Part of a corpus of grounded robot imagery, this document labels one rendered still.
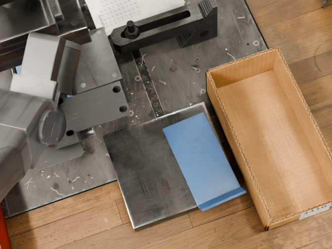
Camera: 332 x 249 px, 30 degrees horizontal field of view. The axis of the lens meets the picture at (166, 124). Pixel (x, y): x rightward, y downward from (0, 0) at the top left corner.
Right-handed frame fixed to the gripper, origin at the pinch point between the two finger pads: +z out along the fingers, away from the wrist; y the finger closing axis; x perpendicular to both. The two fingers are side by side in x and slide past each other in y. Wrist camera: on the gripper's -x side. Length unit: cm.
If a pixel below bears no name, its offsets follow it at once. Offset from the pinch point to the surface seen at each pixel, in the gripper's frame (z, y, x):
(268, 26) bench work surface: 14.8, 5.3, -38.1
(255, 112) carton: 8.5, -7.6, -29.9
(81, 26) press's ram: -9.0, 10.7, -8.1
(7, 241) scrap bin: 4.3, -13.7, 12.4
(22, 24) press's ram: -12.7, 12.4, -1.4
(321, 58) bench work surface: 11.2, -2.8, -43.9
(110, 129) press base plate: 11.3, -2.8, -7.2
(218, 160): 4.2, -12.6, -21.3
